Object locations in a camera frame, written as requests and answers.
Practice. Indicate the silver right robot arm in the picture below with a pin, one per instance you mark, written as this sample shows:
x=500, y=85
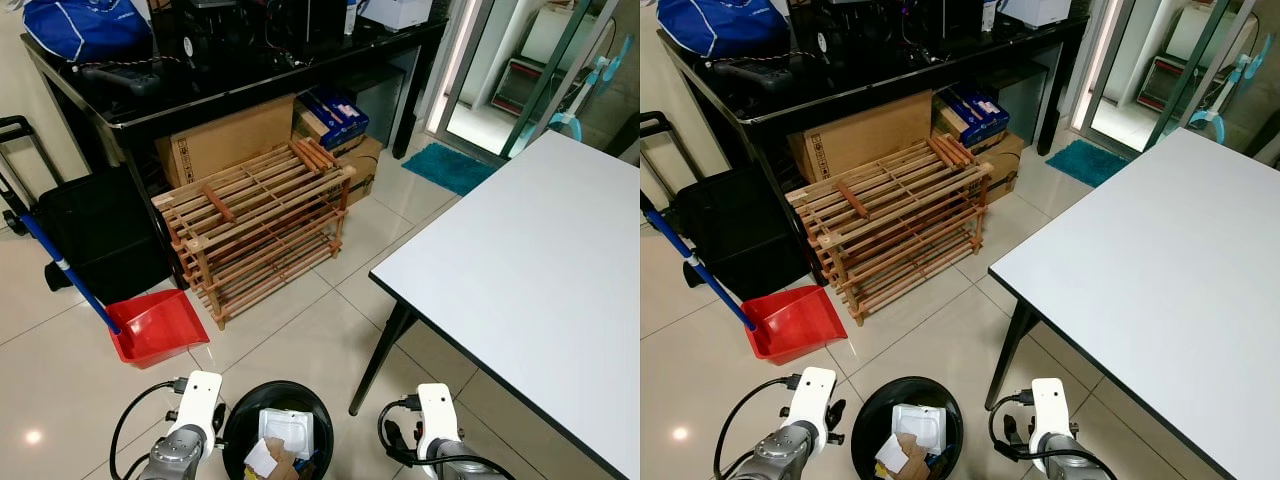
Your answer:
x=1065, y=460
x=455, y=462

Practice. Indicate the black rubbish bin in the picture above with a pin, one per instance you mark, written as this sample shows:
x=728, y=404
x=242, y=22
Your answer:
x=870, y=420
x=240, y=420

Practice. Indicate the white paper scrap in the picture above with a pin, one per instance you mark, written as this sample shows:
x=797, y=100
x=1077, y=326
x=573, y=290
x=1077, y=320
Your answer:
x=890, y=455
x=260, y=460

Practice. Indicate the white plastic tray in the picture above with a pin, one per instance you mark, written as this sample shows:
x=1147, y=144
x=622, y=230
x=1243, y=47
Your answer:
x=288, y=430
x=920, y=425

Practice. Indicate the brown cardboard scrap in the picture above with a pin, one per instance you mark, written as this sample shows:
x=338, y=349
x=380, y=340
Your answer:
x=283, y=468
x=912, y=458

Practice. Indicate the white table black legs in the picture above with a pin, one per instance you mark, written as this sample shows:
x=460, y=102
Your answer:
x=530, y=270
x=1150, y=270

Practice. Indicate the black trolley bag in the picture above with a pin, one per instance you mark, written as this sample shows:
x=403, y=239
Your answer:
x=740, y=235
x=100, y=235

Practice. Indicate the short wooden bar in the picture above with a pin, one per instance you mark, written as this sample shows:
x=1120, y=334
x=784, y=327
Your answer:
x=219, y=203
x=854, y=200

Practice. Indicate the wooden shoe rack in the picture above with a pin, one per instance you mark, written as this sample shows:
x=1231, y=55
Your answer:
x=262, y=192
x=895, y=190

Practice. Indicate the small cardboard box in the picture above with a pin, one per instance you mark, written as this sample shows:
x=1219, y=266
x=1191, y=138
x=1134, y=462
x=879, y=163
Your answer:
x=365, y=165
x=1005, y=160

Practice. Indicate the teal floor mat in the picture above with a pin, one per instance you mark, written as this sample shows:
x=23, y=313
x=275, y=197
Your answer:
x=1085, y=162
x=450, y=168

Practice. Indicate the large cardboard box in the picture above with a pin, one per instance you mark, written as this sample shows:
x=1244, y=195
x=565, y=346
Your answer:
x=225, y=140
x=860, y=135

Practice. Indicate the wooden slat bundle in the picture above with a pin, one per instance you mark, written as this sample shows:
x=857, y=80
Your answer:
x=315, y=154
x=950, y=150

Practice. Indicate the blue carton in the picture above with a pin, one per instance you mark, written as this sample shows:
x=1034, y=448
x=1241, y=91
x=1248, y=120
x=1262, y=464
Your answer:
x=975, y=115
x=335, y=118

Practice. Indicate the black desk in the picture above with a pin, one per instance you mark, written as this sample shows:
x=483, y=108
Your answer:
x=880, y=82
x=240, y=85

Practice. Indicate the teal mop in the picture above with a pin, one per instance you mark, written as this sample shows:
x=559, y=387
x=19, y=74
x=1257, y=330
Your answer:
x=1205, y=120
x=565, y=125

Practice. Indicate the red white step stool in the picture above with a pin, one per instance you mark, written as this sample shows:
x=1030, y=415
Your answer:
x=522, y=88
x=1162, y=85

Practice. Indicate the glass sliding door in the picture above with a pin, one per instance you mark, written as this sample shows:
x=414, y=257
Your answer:
x=1105, y=60
x=470, y=60

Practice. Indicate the blue fabric bag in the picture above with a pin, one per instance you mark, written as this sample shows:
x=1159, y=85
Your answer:
x=85, y=28
x=720, y=25

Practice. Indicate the black computer case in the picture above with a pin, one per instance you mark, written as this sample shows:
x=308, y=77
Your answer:
x=940, y=22

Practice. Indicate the white box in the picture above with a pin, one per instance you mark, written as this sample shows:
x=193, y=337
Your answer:
x=395, y=12
x=1035, y=10

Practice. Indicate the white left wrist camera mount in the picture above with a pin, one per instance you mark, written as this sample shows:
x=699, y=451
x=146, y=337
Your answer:
x=200, y=395
x=812, y=390

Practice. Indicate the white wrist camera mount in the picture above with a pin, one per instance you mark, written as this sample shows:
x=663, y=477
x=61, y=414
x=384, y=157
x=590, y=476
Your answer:
x=437, y=410
x=1050, y=405
x=200, y=395
x=812, y=390

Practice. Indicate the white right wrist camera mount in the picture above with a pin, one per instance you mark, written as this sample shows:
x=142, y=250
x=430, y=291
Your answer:
x=1050, y=405
x=437, y=410

